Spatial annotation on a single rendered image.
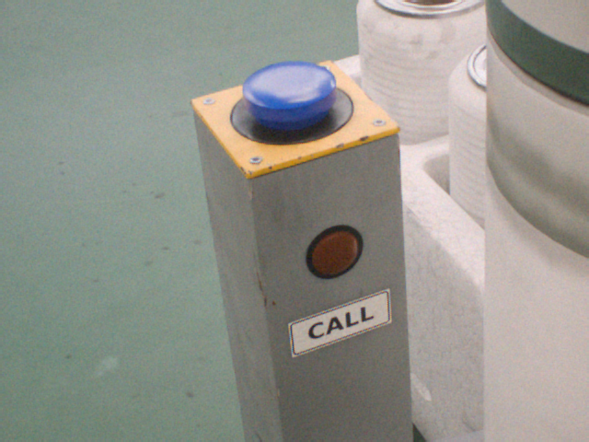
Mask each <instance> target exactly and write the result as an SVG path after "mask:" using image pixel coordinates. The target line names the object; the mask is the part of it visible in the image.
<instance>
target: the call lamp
mask: <svg viewBox="0 0 589 442"><path fill-rule="evenodd" d="M358 250H359V243H358V240H357V238H356V236H355V235H354V234H352V233H350V232H347V231H337V232H333V233H331V234H329V235H327V236H326V237H325V238H323V239H321V240H320V241H319V242H318V244H317V245H316V247H315V249H314V251H313V254H312V263H313V266H314V268H315V269H316V270H317V272H318V273H322V274H324V275H333V274H337V273H341V272H343V270H345V269H347V268H348V267H349V266H350V265H351V264H352V263H353V262H354V260H355V259H356V256H357V254H358Z"/></svg>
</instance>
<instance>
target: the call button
mask: <svg viewBox="0 0 589 442"><path fill-rule="evenodd" d="M242 94H243V100H244V107H245V109H246V110H247V112H248V113H251V114H252V115H254V116H255V117H256V119H257V121H258V122H259V123H261V124H262V125H264V126H266V127H269V128H272V129H279V131H293V130H294V129H301V128H305V127H308V126H310V125H313V124H315V123H317V122H319V121H322V120H323V119H324V118H325V117H326V116H327V114H328V113H329V108H330V107H332V104H333V103H334V102H335V100H336V98H337V88H336V78H335V76H334V74H332V73H331V72H330V70H328V69H327V68H325V67H322V66H319V65H317V64H311V63H307V62H284V63H278V64H271V65H268V66H265V67H263V68H261V69H260V70H258V71H257V72H255V73H254V74H253V75H251V76H249V77H248V78H247V79H246V80H245V83H244V84H243V87H242Z"/></svg>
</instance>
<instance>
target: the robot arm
mask: <svg viewBox="0 0 589 442"><path fill-rule="evenodd" d="M485 17H486V119H485V140H486V141H485V177H484V379H483V442H589V0H485Z"/></svg>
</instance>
